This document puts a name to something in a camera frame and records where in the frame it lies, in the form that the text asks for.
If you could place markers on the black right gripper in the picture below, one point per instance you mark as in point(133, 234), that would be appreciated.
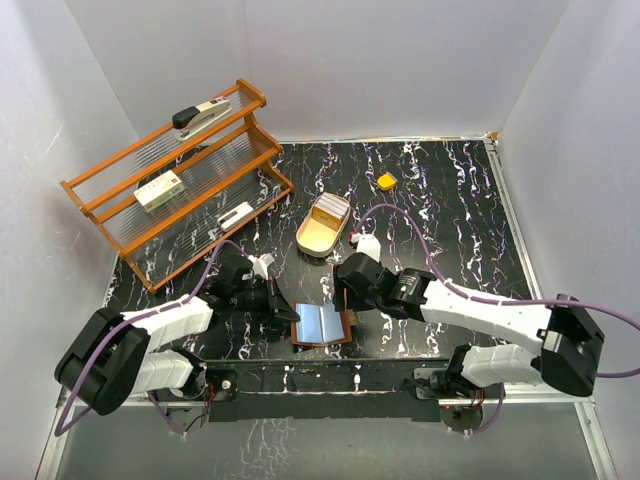
point(345, 299)

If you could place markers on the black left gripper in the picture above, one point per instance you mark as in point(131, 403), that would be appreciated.
point(276, 302)

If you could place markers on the brown leather card holder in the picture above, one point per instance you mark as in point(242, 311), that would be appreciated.
point(321, 324)

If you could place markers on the beige oval tray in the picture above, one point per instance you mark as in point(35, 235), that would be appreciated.
point(319, 232)

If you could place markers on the stack of credit cards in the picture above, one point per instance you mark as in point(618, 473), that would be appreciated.
point(334, 205)

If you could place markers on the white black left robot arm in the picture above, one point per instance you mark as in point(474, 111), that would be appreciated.
point(117, 355)

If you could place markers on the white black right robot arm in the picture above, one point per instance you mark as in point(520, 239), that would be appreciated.
point(559, 346)

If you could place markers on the yellow tape measure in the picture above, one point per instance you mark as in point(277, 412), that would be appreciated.
point(386, 182)

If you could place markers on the small white stapler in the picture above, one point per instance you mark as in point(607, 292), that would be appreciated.
point(237, 215)

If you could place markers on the orange wooden shelf rack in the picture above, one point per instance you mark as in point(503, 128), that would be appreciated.
point(230, 163)

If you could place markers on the white red staples box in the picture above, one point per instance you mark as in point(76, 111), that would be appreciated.
point(159, 191)

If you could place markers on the black white stapler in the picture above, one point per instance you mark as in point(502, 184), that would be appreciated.
point(192, 120)

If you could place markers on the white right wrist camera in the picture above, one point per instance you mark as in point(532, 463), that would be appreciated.
point(367, 244)

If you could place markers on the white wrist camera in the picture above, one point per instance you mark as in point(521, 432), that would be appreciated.
point(261, 264)
point(367, 244)

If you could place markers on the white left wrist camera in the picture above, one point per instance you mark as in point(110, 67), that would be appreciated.
point(261, 264)

